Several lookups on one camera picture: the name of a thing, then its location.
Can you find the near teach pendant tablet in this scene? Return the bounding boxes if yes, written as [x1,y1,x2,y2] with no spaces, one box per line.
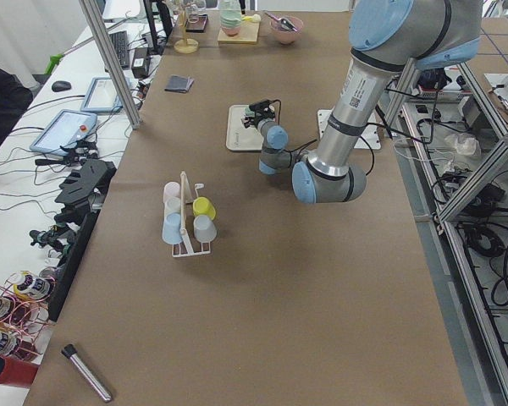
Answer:
[29,109,97,156]

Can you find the teach pendant tablet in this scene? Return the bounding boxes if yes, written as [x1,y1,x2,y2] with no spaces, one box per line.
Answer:
[80,77,122,114]
[29,109,97,156]

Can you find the metal scoop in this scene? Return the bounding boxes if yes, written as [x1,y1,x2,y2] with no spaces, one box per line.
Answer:
[264,11,298,32]

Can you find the black computer mouse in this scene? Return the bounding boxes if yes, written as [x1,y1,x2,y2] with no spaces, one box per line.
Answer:
[51,80,72,93]

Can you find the far teach pendant tablet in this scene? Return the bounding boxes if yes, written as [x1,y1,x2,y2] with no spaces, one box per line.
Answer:
[80,77,122,114]

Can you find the pink bowl with ice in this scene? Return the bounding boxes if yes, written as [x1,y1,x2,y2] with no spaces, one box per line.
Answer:
[270,16,304,45]

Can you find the wooden cutting board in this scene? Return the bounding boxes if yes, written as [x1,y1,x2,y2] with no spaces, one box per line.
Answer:
[217,20,260,45]

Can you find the wooden mug tree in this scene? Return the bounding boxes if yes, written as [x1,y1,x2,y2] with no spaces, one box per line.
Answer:
[169,1,199,54]

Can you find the pink cup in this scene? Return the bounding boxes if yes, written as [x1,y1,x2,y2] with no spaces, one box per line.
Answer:
[163,181,181,203]

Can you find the red cylinder can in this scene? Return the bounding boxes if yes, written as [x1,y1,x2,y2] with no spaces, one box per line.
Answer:
[0,356,39,388]

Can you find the yellow cup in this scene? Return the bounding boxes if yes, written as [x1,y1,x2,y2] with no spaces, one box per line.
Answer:
[192,196,217,220]

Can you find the grey cup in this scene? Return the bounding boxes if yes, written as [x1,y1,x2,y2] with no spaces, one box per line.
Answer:
[193,215,217,244]

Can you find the cream rectangular tray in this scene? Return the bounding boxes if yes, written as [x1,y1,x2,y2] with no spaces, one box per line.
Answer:
[225,104,264,151]

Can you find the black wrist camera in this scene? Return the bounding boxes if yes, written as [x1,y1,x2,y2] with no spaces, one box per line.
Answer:
[248,99,273,112]

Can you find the metal cylinder with black cap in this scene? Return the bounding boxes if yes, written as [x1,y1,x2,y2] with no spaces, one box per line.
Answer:
[61,344,113,403]

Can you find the light blue cup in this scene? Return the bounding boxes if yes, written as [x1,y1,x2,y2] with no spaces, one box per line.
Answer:
[162,212,183,245]

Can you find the white cup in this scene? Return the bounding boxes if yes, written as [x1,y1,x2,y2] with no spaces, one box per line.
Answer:
[164,196,181,217]

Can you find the stacked green bowls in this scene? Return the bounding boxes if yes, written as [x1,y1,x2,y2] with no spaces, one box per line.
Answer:
[219,9,242,36]

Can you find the green cup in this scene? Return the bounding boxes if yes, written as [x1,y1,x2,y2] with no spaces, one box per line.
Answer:
[244,107,256,120]

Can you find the grey folded cloth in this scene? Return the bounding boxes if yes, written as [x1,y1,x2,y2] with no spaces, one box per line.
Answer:
[164,74,194,93]

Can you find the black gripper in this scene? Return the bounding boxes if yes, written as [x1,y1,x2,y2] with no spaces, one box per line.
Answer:
[241,110,275,129]

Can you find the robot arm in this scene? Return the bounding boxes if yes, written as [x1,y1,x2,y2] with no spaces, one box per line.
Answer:
[242,0,482,204]

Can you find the white wire cup rack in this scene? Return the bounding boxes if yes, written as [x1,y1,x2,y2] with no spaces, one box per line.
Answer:
[171,171,212,258]

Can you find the black tool holder stand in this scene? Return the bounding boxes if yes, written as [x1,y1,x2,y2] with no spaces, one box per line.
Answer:
[48,159,117,321]

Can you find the black keyboard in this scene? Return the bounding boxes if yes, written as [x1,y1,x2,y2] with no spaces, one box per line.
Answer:
[109,30,130,69]

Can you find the aluminium frame post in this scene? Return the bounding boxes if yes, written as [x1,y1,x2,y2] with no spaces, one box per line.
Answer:
[79,0,141,129]

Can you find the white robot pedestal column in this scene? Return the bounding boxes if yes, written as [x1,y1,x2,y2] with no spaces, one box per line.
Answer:
[317,109,381,151]

